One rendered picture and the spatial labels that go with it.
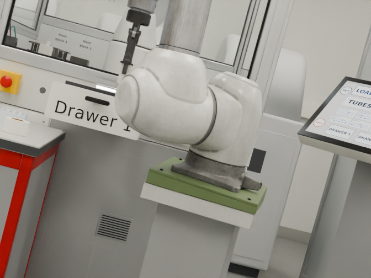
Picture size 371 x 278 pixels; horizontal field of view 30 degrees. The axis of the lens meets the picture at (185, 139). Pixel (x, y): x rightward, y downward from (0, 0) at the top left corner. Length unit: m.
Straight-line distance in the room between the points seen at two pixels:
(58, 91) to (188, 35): 0.60
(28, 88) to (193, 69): 0.97
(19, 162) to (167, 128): 0.46
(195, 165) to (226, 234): 0.19
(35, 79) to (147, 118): 0.94
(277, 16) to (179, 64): 0.93
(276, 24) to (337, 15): 3.61
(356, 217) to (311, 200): 3.78
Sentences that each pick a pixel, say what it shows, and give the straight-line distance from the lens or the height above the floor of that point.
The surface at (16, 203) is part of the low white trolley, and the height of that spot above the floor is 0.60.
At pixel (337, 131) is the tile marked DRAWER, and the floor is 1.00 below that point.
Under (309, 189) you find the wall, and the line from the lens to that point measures 6.08.
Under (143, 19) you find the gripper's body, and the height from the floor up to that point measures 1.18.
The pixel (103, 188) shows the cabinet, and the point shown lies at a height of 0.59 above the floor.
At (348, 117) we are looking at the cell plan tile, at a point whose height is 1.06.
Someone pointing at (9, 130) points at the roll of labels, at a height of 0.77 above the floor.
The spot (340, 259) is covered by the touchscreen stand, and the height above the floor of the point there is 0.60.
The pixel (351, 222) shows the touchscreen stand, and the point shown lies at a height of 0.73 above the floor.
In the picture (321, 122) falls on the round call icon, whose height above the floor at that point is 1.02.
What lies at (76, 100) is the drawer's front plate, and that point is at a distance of 2.10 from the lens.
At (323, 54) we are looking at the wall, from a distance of 6.01.
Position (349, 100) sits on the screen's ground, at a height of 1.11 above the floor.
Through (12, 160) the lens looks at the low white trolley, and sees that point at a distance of 1.88.
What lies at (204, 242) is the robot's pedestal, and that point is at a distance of 1.73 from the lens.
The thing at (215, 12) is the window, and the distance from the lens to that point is 2.47.
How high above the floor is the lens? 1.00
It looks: 4 degrees down
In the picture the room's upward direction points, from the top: 15 degrees clockwise
